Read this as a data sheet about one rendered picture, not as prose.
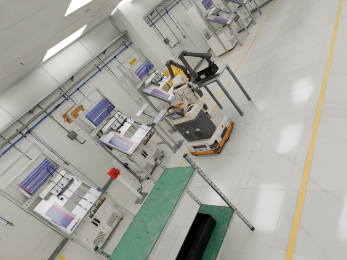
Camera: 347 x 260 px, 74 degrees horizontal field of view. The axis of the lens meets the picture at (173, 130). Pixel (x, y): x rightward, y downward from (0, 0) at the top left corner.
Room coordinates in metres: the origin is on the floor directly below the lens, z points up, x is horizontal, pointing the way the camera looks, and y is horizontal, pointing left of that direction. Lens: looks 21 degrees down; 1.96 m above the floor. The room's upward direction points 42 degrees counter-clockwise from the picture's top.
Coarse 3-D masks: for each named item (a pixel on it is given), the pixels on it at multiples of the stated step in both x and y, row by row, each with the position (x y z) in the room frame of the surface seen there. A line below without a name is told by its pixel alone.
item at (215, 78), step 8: (216, 72) 3.74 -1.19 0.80; (232, 72) 3.71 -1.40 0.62; (208, 80) 3.71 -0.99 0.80; (216, 80) 3.49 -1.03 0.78; (208, 88) 4.27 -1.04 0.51; (224, 88) 3.48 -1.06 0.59; (240, 88) 3.73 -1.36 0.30; (248, 96) 3.71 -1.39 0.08; (232, 104) 3.50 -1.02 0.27; (240, 112) 3.48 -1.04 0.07
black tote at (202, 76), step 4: (208, 68) 3.82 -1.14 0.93; (212, 68) 3.61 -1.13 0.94; (216, 68) 3.65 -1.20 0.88; (200, 72) 3.98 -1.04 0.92; (204, 72) 3.71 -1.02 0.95; (208, 72) 3.66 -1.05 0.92; (212, 72) 3.60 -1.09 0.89; (200, 76) 3.81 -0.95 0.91; (204, 76) 3.75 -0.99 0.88; (208, 76) 3.70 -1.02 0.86; (188, 80) 4.05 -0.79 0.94; (196, 80) 3.92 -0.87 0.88; (200, 80) 3.86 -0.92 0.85
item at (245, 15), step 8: (216, 0) 8.10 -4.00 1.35; (224, 0) 7.89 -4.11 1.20; (232, 0) 7.74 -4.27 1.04; (240, 0) 7.69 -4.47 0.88; (248, 0) 7.72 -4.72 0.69; (224, 8) 8.05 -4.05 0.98; (240, 8) 7.99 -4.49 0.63; (240, 16) 7.77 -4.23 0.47; (248, 16) 7.99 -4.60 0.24; (232, 24) 8.08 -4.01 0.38; (240, 24) 7.89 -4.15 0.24
